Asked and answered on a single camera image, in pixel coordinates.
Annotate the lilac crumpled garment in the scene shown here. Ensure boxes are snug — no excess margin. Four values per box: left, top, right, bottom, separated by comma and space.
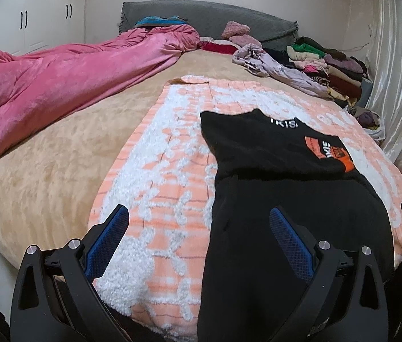
232, 43, 330, 98

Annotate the white wardrobe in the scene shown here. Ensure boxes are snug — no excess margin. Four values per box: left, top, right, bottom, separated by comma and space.
0, 0, 87, 61

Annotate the white satin curtain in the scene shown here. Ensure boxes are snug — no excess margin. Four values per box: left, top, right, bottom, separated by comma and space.
365, 0, 402, 196

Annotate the thin dark cable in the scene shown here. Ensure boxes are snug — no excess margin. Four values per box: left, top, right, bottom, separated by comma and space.
344, 41, 371, 52

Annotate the blue cloth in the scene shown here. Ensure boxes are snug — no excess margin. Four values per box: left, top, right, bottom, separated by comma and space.
134, 16, 189, 29

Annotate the red cloth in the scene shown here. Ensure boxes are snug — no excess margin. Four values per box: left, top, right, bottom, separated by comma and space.
199, 37, 241, 55

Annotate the pink fluffy garment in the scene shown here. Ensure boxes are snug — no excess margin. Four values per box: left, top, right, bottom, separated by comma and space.
229, 35, 263, 48
221, 21, 251, 40

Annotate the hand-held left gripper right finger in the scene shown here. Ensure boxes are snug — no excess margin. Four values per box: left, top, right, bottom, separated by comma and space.
269, 207, 389, 342

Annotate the pink velvet quilt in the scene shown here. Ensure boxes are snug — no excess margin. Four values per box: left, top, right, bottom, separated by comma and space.
0, 25, 201, 172

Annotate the orange and white plaid blanket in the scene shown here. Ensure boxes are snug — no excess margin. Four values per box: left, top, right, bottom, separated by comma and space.
88, 75, 402, 335

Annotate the white plastic bag of clothes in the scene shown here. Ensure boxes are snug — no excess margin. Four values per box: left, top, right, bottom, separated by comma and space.
352, 109, 387, 141

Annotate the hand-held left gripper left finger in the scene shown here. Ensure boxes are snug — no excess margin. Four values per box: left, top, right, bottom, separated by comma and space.
10, 204, 130, 342

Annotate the grey padded headboard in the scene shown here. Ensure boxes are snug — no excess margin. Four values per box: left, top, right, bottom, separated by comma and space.
119, 1, 299, 43

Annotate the beige plush bed sheet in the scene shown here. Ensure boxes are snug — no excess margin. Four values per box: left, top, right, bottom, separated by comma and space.
0, 48, 330, 271

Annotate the black sweater with orange patches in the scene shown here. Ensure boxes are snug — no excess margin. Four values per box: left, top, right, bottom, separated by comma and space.
197, 110, 396, 342

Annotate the pile of folded clothes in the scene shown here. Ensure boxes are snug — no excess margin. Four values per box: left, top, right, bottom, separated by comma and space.
265, 36, 374, 109

